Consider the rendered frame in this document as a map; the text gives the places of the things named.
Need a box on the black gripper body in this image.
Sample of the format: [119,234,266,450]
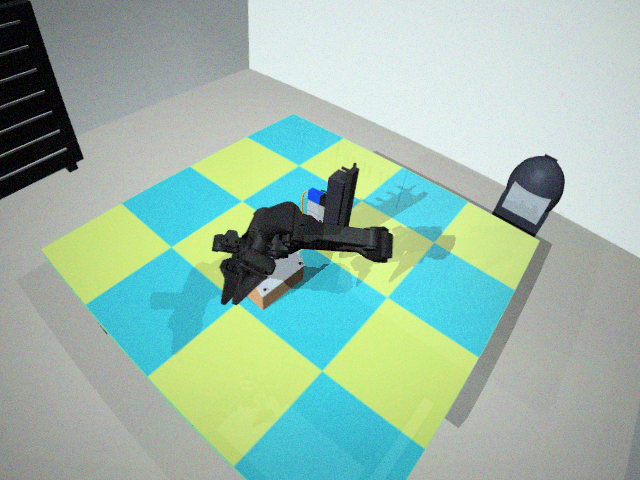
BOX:
[219,228,276,276]

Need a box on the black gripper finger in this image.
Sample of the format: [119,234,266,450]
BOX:
[231,263,267,305]
[220,269,239,305]

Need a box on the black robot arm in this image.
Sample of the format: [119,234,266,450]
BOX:
[212,201,393,263]

